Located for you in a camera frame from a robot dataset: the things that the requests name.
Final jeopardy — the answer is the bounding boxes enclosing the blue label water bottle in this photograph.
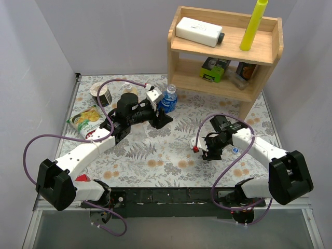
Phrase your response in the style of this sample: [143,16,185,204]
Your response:
[158,84,177,114]

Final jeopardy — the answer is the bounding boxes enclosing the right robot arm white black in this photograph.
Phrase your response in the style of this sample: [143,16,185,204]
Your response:
[190,114,314,206]

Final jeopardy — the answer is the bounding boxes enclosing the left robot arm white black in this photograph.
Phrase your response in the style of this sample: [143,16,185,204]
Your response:
[36,89,173,211]

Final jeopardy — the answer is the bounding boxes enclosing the blue bottle cap right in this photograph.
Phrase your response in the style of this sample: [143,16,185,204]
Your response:
[232,148,239,154]

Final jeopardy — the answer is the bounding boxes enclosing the clear empty plastic bottle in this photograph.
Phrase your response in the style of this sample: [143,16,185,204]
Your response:
[131,123,146,142]

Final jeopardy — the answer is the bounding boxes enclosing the beige pump soap bottle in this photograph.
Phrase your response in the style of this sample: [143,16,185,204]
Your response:
[122,82,138,96]

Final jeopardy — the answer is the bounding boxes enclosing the clear bottle on shelf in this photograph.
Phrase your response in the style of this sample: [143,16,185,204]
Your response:
[228,71,249,90]

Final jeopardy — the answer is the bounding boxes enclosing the floral patterned table mat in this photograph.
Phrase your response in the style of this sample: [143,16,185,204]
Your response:
[71,74,279,187]

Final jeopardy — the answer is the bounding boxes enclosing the green Chuba cassava chips bag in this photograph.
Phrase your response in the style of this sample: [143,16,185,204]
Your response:
[67,105,103,140]

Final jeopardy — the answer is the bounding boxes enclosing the green black small box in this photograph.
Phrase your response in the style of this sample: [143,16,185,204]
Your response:
[199,57,231,83]

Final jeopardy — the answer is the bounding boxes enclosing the wooden two-tier shelf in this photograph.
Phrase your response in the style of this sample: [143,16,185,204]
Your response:
[167,6,284,119]

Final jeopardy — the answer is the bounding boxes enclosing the black orange small box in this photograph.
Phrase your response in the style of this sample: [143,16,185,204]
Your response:
[236,62,257,81]

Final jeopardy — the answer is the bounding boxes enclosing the red white small carton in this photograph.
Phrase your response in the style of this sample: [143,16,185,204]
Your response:
[75,174,91,182]

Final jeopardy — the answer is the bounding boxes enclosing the white rectangular plastic jug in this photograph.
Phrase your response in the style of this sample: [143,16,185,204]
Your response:
[175,17,225,47]

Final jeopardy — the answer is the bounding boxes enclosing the yellow plastic tube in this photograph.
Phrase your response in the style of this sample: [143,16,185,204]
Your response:
[239,0,268,51]

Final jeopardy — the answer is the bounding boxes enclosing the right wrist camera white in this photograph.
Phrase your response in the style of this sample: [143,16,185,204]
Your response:
[189,137,209,153]

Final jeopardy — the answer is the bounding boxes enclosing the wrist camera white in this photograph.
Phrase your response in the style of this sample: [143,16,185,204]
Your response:
[146,88,163,110]
[189,137,209,153]

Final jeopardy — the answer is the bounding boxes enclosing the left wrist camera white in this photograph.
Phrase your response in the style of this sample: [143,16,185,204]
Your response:
[146,88,163,110]

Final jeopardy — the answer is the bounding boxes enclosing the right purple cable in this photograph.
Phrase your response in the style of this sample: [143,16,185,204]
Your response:
[196,113,273,226]

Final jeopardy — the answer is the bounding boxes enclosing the purple cable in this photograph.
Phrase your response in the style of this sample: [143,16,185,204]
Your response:
[22,78,149,237]
[196,113,273,226]

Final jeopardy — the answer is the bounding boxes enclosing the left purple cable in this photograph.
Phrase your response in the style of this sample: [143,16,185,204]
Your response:
[22,78,149,237]

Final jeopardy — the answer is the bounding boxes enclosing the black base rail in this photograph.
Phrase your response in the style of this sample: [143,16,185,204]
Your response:
[80,186,265,220]

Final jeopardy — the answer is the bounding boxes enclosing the aluminium frame rail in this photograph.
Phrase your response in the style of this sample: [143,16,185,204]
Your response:
[33,188,312,212]

